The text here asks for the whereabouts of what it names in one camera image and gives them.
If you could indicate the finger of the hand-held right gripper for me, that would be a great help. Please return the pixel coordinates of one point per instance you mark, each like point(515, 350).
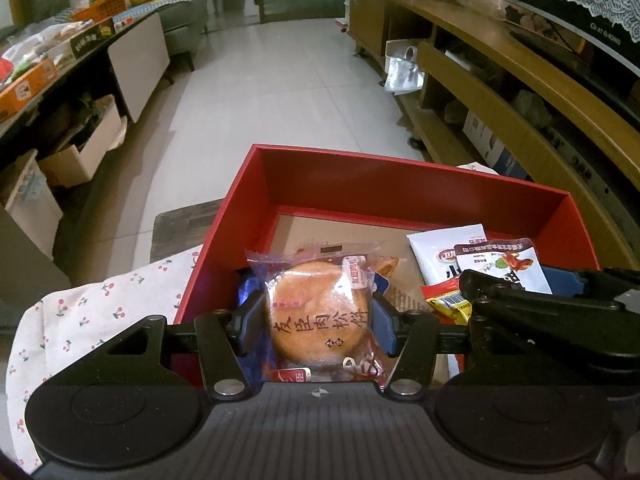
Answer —
point(562, 280)
point(495, 292)

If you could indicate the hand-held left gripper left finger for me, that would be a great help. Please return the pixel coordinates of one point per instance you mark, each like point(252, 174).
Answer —
point(252, 325)

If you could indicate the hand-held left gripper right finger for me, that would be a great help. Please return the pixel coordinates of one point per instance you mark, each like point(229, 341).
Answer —
point(385, 325)

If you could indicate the white red dates packet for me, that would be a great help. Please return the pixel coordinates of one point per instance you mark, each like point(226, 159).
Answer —
point(500, 260)

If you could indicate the blue foil snack packet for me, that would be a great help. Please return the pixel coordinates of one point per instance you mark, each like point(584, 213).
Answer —
point(246, 287)

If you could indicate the red yellow snack packet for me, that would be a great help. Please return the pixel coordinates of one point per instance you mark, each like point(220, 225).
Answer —
point(445, 302)

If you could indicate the round brown pastry packet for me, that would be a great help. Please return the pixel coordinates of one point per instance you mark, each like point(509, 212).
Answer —
point(320, 325)

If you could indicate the white chips snack packet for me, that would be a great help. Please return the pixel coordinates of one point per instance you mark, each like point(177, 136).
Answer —
point(440, 255)

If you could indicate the red cardboard box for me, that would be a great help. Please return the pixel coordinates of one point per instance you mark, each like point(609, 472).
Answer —
point(400, 190)

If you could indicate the dark wooden stool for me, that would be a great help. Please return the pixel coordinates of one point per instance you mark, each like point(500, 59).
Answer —
point(180, 230)

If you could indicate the white blue cardboard box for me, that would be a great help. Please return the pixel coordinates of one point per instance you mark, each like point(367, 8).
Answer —
point(492, 142)

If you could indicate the cherry print tablecloth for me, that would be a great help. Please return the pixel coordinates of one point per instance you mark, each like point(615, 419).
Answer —
point(100, 300)

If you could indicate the black television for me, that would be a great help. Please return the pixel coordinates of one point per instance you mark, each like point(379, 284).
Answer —
point(575, 60)

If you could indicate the wooden television stand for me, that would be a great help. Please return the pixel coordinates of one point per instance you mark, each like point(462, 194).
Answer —
point(500, 50)

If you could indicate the white open storage box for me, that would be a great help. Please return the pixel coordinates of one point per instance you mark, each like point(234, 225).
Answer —
point(85, 155)

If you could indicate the silver foil bag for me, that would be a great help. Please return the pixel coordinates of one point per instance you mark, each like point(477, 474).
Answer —
point(402, 70)

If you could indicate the white storage bin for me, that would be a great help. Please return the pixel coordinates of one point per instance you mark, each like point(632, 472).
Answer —
point(30, 205)

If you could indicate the dark white coffee table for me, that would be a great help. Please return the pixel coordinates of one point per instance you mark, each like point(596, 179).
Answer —
point(142, 60)

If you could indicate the grey sofa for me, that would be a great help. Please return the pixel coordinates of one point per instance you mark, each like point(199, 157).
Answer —
point(185, 25)

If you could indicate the orange cardboard box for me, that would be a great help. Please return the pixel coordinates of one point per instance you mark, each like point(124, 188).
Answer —
point(30, 85)

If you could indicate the dark labelled box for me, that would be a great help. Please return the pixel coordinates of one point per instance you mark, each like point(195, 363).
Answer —
point(92, 37)

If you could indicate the orange plastic basket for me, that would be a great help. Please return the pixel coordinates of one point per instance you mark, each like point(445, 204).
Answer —
point(102, 7)

